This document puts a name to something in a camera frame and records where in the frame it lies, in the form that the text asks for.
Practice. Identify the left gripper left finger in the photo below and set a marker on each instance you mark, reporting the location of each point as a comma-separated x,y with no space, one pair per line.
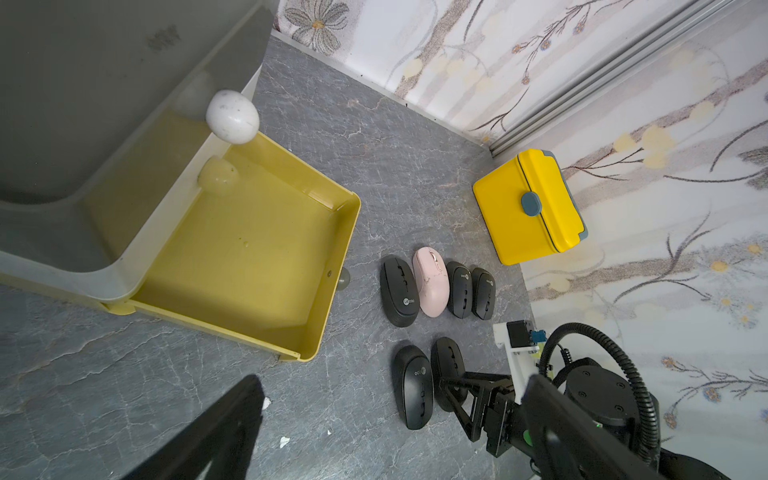
219,444

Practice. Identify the pink computer mouse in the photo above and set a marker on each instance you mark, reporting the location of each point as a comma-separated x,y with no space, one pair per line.
432,281

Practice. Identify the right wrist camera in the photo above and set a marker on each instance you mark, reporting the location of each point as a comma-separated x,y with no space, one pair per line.
521,341

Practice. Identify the black computer mouse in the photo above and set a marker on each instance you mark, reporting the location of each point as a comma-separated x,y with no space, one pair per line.
460,289
412,380
400,297
446,362
484,293

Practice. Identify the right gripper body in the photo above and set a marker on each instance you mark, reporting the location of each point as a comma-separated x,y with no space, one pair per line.
504,422

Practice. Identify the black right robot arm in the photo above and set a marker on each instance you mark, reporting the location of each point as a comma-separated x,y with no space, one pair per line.
596,374

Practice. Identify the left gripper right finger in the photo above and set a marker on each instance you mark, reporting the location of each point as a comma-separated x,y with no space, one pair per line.
567,443

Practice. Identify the yellow lidded container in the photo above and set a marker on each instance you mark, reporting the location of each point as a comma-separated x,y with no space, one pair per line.
528,208

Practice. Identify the yellow bottom drawer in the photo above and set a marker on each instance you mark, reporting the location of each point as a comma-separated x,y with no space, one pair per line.
259,264

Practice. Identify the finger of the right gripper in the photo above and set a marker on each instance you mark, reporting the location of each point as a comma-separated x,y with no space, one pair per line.
477,381
471,423

